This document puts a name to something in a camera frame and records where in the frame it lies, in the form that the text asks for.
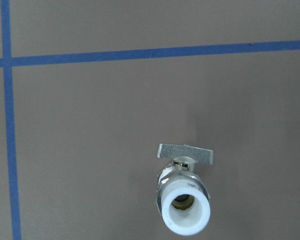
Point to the white PPR ball valve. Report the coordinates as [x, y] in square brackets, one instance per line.
[182, 198]

